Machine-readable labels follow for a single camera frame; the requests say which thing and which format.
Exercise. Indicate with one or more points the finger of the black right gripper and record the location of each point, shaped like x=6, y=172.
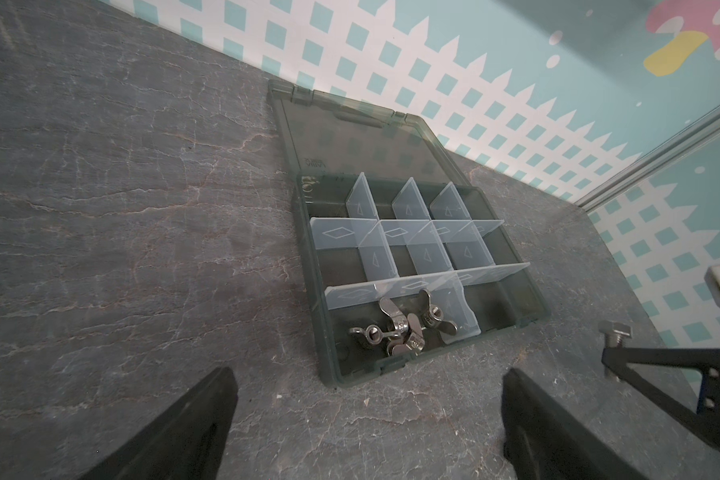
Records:
x=684, y=383

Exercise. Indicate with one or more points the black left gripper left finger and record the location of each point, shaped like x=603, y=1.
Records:
x=186, y=441

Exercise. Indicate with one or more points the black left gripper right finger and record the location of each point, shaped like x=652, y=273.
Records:
x=544, y=441

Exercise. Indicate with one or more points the silver hex bolt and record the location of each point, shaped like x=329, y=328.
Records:
x=614, y=333

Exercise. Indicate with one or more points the silver wing nut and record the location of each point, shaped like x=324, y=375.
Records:
x=397, y=317
x=433, y=316
x=372, y=335

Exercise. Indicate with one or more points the green transparent compartment organizer box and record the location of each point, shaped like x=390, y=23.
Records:
x=381, y=210

